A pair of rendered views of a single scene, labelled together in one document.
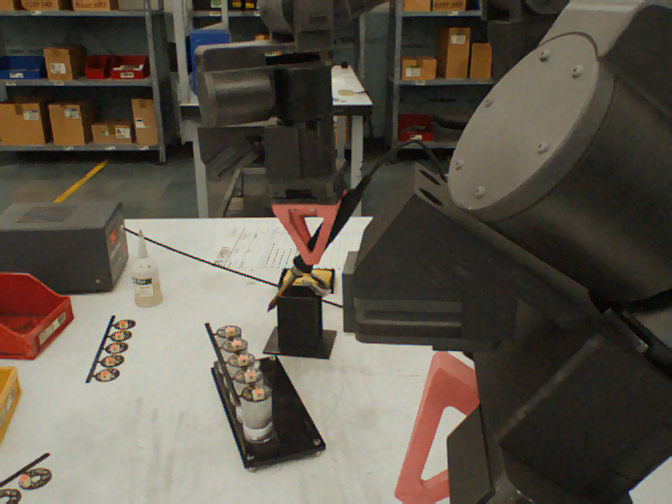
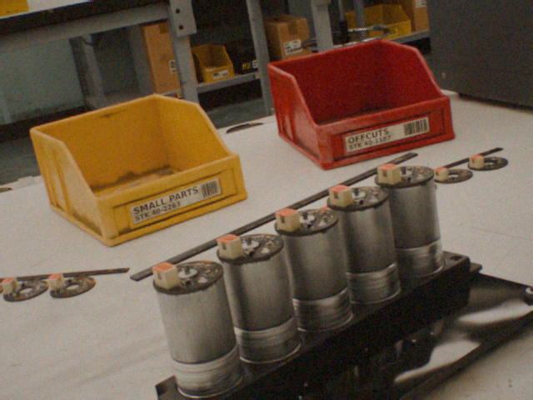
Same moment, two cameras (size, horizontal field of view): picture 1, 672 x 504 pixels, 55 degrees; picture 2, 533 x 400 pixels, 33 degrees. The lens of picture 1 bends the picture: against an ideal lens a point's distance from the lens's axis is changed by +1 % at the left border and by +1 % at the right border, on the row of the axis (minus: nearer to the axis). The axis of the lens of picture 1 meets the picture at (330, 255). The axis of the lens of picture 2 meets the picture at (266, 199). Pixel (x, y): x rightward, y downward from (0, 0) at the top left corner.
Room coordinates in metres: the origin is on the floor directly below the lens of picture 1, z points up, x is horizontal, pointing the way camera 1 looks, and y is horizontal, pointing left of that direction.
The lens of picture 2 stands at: (0.41, -0.22, 0.93)
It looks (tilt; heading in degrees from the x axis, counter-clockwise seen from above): 18 degrees down; 73
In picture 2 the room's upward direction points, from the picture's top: 10 degrees counter-clockwise
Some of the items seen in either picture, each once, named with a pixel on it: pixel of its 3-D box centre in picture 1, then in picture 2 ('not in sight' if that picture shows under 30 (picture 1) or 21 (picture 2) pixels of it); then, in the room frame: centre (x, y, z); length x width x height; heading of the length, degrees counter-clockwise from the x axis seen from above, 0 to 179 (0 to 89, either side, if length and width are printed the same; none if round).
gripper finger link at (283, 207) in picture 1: (312, 218); not in sight; (0.65, 0.02, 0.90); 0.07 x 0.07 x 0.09; 81
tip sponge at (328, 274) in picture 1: (307, 280); not in sight; (0.81, 0.03, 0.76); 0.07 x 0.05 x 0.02; 87
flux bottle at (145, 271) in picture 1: (144, 266); not in sight; (0.76, 0.24, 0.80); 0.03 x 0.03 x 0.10
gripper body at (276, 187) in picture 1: (307, 152); not in sight; (0.65, 0.02, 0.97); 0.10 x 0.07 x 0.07; 171
